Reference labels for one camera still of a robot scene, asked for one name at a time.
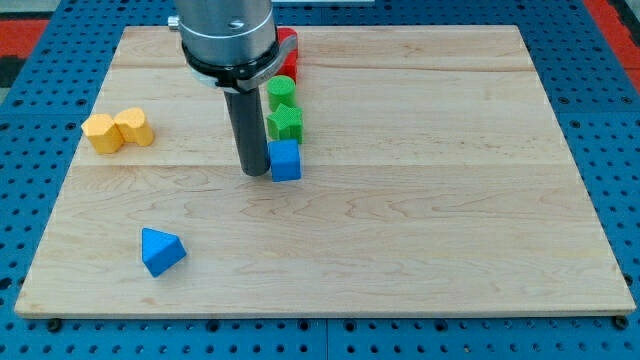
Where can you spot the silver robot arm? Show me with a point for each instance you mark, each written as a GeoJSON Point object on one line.
{"type": "Point", "coordinates": [232, 44]}

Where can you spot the blue triangle block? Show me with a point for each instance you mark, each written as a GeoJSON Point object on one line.
{"type": "Point", "coordinates": [160, 250]}

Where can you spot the blue cube block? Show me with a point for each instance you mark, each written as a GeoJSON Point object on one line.
{"type": "Point", "coordinates": [285, 160]}

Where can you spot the green star block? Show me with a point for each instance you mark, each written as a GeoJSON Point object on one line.
{"type": "Point", "coordinates": [286, 123]}

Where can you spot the green cylinder block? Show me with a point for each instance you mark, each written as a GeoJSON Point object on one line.
{"type": "Point", "coordinates": [281, 90]}

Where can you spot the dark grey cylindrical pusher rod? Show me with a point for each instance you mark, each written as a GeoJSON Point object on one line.
{"type": "Point", "coordinates": [245, 112]}

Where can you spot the wooden board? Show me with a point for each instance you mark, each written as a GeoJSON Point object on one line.
{"type": "Point", "coordinates": [436, 182]}

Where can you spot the red block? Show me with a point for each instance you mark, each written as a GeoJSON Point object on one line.
{"type": "Point", "coordinates": [289, 67]}

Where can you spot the yellow heart block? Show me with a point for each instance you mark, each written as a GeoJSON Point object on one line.
{"type": "Point", "coordinates": [134, 126]}

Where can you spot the yellow hexagon block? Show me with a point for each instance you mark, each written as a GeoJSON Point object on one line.
{"type": "Point", "coordinates": [103, 133]}

